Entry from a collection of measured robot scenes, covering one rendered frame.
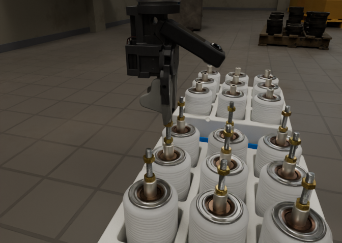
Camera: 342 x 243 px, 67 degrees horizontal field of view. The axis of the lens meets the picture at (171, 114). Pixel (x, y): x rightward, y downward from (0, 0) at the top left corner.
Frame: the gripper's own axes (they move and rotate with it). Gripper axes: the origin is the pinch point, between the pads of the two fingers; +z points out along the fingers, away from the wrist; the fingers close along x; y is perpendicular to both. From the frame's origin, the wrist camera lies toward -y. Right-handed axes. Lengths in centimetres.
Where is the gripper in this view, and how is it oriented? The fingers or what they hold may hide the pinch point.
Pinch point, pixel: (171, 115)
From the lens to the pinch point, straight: 50.9
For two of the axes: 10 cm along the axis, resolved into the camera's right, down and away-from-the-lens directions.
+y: -9.8, -0.8, 1.6
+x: -1.8, 4.2, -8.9
